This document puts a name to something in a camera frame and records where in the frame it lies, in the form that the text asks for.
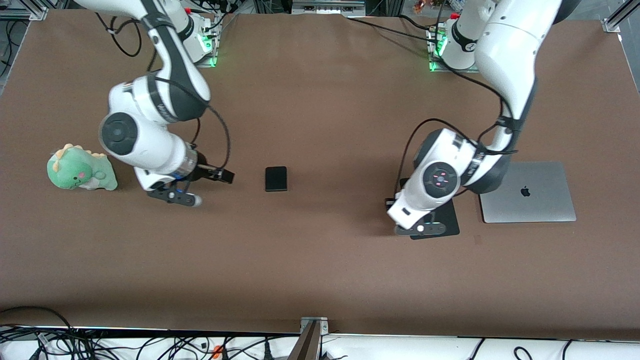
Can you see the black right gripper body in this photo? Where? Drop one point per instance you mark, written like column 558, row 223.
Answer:
column 206, row 173

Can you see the black phone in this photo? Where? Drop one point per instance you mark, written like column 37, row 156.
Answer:
column 276, row 179

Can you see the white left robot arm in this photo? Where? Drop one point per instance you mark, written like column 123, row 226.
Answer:
column 505, row 50

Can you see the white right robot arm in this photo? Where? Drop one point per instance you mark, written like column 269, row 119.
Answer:
column 140, row 135

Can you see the black mouse pad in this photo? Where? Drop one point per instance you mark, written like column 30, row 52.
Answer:
column 450, row 220

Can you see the green dinosaur plush toy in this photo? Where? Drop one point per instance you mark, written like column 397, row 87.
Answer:
column 80, row 172

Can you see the silver closed laptop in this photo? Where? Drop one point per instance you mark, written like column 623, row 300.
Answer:
column 535, row 195

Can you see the aluminium support beam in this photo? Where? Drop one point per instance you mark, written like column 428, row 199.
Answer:
column 305, row 347

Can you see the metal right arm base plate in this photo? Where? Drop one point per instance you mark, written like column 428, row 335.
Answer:
column 210, row 62

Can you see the metal table edge bracket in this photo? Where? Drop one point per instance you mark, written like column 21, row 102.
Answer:
column 314, row 324

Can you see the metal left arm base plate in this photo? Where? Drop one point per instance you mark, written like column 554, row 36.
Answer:
column 440, row 69

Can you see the metal frame with connectors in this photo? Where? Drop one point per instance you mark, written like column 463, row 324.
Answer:
column 328, row 7

